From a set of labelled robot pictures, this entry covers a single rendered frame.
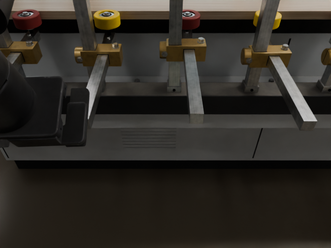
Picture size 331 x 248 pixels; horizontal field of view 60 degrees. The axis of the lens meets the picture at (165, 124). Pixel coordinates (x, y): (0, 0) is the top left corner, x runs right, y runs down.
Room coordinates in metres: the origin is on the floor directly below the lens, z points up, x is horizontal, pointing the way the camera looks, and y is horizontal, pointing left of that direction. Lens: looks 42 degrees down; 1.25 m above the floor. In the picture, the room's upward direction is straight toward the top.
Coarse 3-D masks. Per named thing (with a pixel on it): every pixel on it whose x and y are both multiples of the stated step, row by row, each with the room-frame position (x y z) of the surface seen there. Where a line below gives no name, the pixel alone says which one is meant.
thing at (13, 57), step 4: (28, 32) 0.88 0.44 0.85; (36, 32) 0.88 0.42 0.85; (24, 36) 0.85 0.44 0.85; (28, 36) 0.85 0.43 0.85; (32, 36) 0.85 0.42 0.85; (36, 36) 0.87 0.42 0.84; (40, 36) 0.90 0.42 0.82; (24, 40) 0.83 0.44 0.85; (32, 40) 0.84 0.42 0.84; (36, 40) 0.86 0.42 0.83; (12, 52) 0.75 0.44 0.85; (16, 52) 0.75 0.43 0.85; (20, 52) 0.75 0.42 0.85; (8, 56) 0.73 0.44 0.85; (12, 56) 0.73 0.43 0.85; (16, 56) 0.73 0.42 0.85; (20, 56) 0.74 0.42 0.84; (12, 60) 0.71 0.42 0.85; (16, 60) 0.71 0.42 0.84; (20, 60) 0.73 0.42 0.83; (12, 64) 0.69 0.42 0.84; (16, 64) 0.70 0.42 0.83; (20, 64) 0.72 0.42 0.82; (16, 68) 0.70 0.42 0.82
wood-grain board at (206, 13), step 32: (32, 0) 1.01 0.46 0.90; (64, 0) 1.01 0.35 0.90; (96, 0) 1.01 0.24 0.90; (128, 0) 1.02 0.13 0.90; (160, 0) 1.02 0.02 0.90; (192, 0) 1.02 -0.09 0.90; (224, 0) 1.02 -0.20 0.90; (256, 0) 1.02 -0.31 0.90; (288, 0) 1.02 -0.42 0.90; (320, 0) 1.02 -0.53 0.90
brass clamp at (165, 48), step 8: (168, 40) 0.79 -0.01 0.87; (184, 40) 0.79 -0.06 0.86; (192, 40) 0.79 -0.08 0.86; (160, 48) 0.76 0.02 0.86; (168, 48) 0.75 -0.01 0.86; (176, 48) 0.75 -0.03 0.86; (184, 48) 0.75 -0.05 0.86; (192, 48) 0.75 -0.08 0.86; (200, 48) 0.75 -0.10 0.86; (160, 56) 0.75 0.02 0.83; (168, 56) 0.75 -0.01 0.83; (176, 56) 0.75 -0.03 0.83; (200, 56) 0.75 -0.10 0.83
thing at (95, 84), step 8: (112, 32) 0.90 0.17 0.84; (104, 40) 0.84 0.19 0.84; (112, 40) 0.85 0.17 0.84; (104, 56) 0.74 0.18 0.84; (96, 64) 0.70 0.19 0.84; (104, 64) 0.70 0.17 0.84; (96, 72) 0.66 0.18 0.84; (104, 72) 0.68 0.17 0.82; (96, 80) 0.62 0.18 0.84; (88, 88) 0.58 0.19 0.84; (96, 88) 0.58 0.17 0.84; (96, 96) 0.56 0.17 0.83; (96, 104) 0.54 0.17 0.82; (88, 120) 0.47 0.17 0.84; (88, 128) 0.47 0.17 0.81
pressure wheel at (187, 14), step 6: (186, 12) 0.88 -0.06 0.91; (192, 12) 0.90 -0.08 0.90; (198, 12) 0.89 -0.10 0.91; (186, 18) 0.85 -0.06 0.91; (192, 18) 0.85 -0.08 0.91; (198, 18) 0.86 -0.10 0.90; (186, 24) 0.84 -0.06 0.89; (192, 24) 0.84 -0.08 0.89; (198, 24) 0.86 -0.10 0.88; (186, 30) 0.88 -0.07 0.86
